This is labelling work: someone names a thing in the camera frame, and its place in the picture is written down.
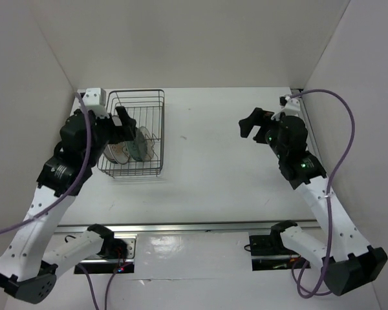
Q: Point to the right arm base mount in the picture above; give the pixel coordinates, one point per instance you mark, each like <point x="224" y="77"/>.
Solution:
<point x="266" y="256"/>

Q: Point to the aluminium front rail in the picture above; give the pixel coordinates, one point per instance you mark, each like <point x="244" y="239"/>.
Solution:
<point x="190" y="227"/>

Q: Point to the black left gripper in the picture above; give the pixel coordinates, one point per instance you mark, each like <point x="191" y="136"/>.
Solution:
<point x="129" y="124"/>

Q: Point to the aluminium side rail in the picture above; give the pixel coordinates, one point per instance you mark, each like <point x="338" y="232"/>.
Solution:
<point x="313" y="151"/>

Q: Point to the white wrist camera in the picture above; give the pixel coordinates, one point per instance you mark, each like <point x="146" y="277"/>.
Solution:
<point x="289" y="106"/>
<point x="95" y="100"/>

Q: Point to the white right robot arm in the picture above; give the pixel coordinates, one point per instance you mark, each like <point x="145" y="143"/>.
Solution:
<point x="347" y="261"/>

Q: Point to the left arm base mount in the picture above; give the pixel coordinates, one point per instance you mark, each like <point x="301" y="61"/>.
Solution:
<point x="120" y="259"/>

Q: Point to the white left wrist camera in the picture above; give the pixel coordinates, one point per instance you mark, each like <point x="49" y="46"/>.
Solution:
<point x="95" y="100"/>

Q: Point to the green red rimmed plate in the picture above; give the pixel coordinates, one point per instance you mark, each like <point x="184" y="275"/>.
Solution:
<point x="109" y="155"/>

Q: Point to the orange sunburst plate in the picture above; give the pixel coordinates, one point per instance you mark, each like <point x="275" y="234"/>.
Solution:
<point x="119" y="153"/>

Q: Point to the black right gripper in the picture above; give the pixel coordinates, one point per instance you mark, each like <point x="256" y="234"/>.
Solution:
<point x="257" y="117"/>

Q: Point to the metal wire dish rack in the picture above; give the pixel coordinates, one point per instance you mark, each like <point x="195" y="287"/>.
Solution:
<point x="147" y="107"/>

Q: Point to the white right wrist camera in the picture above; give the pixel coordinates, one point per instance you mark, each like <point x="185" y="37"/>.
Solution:
<point x="289" y="106"/>

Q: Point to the small beige speckled dish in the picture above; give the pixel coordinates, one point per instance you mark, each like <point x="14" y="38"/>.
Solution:
<point x="146" y="144"/>

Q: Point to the small blue patterned plate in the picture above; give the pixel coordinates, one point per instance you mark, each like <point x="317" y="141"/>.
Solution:
<point x="133" y="147"/>

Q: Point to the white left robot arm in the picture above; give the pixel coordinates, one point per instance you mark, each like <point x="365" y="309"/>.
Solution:
<point x="28" y="271"/>

